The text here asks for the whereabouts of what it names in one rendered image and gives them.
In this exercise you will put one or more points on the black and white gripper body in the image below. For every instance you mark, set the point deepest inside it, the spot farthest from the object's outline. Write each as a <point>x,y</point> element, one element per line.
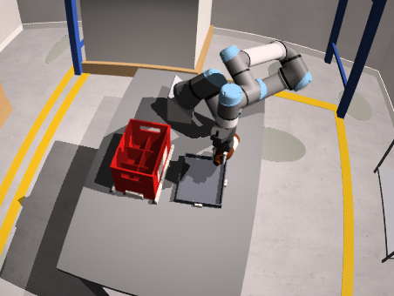
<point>221,138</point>

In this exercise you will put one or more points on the red plastic crate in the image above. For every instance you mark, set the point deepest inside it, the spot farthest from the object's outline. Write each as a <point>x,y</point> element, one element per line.
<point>146,152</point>

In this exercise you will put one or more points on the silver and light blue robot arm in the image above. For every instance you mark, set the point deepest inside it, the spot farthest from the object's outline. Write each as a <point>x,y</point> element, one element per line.
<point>293,75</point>

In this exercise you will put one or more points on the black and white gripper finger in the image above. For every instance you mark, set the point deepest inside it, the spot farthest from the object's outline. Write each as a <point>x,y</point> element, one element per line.
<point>214,152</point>
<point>224,157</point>

